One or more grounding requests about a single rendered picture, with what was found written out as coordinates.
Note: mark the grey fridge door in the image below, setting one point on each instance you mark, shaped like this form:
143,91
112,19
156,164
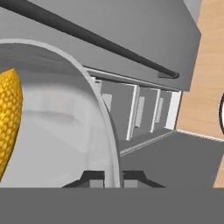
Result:
178,160

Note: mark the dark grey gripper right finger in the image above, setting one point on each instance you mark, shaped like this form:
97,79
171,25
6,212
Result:
134,176

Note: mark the black and white round object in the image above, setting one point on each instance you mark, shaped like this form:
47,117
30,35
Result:
222,113

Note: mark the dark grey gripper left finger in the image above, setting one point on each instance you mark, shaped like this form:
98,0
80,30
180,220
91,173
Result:
94,176

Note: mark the freezer compartment with racks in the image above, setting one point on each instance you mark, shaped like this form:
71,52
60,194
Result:
145,110

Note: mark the yellow corn cob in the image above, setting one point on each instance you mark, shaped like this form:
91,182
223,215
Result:
8,116

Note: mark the clear plastic food container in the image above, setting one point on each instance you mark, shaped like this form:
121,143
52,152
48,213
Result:
64,128

